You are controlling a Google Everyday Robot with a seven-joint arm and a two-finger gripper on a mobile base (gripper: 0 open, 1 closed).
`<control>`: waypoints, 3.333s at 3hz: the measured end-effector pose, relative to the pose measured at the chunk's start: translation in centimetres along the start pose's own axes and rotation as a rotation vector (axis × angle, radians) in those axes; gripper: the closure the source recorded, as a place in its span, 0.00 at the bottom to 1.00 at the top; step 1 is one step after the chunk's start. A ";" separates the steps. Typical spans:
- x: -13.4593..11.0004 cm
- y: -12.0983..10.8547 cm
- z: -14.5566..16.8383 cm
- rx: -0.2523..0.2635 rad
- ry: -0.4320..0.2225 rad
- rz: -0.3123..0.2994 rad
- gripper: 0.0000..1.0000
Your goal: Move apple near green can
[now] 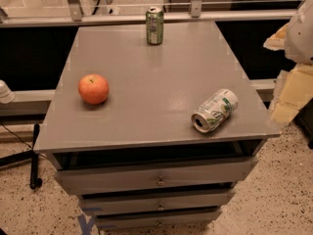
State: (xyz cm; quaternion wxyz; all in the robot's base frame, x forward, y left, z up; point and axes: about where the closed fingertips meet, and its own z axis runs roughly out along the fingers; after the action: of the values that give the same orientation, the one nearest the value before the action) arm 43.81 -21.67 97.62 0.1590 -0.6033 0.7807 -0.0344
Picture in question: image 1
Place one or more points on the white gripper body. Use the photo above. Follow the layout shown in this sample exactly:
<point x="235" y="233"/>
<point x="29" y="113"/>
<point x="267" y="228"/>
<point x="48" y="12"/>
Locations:
<point x="301" y="36"/>

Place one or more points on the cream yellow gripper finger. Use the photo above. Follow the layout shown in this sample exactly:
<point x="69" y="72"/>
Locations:
<point x="297" y="91"/>
<point x="277" y="41"/>

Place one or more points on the red orange apple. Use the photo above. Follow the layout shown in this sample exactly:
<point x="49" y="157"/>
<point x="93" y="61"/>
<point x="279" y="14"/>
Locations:
<point x="93" y="89"/>

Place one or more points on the white green can lying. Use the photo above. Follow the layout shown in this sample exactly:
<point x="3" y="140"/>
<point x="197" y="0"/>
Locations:
<point x="215" y="110"/>

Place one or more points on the upright green soda can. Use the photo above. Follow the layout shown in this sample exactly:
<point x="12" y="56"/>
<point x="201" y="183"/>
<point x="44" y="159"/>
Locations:
<point x="154" y="25"/>

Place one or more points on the top grey drawer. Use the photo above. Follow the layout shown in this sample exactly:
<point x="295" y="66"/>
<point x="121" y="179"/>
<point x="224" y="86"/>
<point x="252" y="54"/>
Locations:
<point x="153" y="176"/>

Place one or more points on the grey drawer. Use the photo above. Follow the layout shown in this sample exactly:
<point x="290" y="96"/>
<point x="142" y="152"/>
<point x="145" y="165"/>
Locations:
<point x="157" y="202"/>
<point x="153" y="176"/>
<point x="155" y="218"/>

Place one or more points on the grey drawer cabinet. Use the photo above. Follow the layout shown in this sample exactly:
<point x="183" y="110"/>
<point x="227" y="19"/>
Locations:
<point x="154" y="90"/>

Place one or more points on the middle grey drawer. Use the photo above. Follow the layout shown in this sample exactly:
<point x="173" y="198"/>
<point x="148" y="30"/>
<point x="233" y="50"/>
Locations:
<point x="157" y="202"/>

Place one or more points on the bottom grey drawer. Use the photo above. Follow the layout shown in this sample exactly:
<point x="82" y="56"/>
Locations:
<point x="155" y="218"/>

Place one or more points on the blue tape mark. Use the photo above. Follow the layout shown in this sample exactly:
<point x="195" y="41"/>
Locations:
<point x="87" y="224"/>

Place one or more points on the white object at left edge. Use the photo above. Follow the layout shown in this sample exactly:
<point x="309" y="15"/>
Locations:
<point x="6" y="94"/>

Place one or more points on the black tripod stand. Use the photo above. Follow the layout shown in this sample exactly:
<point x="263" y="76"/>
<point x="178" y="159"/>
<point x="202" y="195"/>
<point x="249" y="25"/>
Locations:
<point x="35" y="181"/>

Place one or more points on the metal railing frame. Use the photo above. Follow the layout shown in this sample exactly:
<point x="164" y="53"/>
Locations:
<point x="32" y="13"/>

